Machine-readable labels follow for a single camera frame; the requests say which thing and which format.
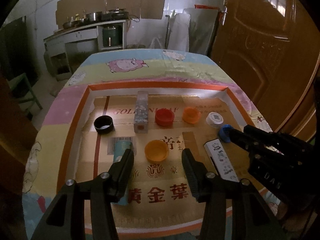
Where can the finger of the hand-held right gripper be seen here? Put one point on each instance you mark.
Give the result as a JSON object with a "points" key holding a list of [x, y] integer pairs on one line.
{"points": [[241, 140], [258, 133]]}

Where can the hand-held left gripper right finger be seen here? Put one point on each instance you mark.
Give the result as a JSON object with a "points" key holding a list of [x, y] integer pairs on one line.
{"points": [[193, 177]]}

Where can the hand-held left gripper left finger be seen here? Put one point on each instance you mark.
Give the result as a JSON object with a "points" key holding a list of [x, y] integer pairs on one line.
{"points": [[123, 177]]}

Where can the blue bottle cap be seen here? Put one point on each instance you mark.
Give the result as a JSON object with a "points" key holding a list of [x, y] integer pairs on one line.
{"points": [[224, 133]]}

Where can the white patterned slim box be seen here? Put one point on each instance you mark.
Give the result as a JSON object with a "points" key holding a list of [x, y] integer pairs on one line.
{"points": [[221, 160]]}

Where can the teal tube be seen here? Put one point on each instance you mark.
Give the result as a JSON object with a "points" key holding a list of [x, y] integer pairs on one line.
{"points": [[122, 148]]}

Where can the white bottle cap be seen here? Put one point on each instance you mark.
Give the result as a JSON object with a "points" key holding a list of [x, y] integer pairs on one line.
{"points": [[215, 119]]}

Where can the shallow cardboard tray orange rim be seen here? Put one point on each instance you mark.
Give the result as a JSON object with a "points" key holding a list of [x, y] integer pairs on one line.
{"points": [[160, 195]]}

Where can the yellow-orange bottle cap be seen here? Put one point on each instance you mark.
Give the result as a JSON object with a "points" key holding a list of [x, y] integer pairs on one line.
{"points": [[156, 151]]}

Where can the orange bottle cap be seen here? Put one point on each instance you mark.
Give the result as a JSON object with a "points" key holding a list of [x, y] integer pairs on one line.
{"points": [[191, 115]]}

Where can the black bottle cap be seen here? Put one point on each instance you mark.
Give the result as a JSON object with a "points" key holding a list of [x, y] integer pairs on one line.
{"points": [[103, 125]]}

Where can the red bottle cap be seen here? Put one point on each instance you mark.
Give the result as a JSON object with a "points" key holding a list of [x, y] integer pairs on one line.
{"points": [[164, 118]]}

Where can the brown wooden door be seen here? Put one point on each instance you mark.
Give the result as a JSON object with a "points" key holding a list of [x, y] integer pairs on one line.
{"points": [[262, 42]]}

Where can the printed cartoon sheep blanket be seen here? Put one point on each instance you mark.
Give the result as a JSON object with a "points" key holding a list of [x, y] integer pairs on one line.
{"points": [[150, 65]]}

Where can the white leaning boards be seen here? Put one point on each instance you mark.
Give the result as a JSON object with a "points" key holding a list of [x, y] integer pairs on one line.
{"points": [[190, 30]]}

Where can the white plastic bag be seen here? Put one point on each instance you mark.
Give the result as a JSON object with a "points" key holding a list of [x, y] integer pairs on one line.
{"points": [[157, 43]]}

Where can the green wooden stool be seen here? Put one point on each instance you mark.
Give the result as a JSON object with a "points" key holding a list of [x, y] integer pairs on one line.
{"points": [[25, 90]]}

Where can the metal pole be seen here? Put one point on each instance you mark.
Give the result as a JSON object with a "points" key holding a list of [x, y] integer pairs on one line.
{"points": [[168, 30]]}

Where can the red paper strip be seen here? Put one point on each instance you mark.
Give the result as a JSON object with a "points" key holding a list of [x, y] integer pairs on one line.
{"points": [[207, 6]]}

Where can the green air fryer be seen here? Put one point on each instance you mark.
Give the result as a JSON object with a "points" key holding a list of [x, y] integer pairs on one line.
{"points": [[112, 36]]}

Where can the white kitchen counter cabinet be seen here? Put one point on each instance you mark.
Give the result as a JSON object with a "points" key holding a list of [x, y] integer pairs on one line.
{"points": [[75, 42]]}

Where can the black cooktop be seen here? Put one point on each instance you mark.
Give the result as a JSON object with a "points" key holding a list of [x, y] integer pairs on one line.
{"points": [[115, 16]]}

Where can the steel pot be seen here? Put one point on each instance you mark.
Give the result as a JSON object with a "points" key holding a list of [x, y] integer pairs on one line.
{"points": [[91, 16]]}

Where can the dark hanging cloth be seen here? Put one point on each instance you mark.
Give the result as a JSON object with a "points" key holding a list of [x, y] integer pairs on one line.
{"points": [[15, 47]]}

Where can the flattened cardboard wall sheet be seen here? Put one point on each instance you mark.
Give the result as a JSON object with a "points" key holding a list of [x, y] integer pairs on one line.
{"points": [[112, 2]]}

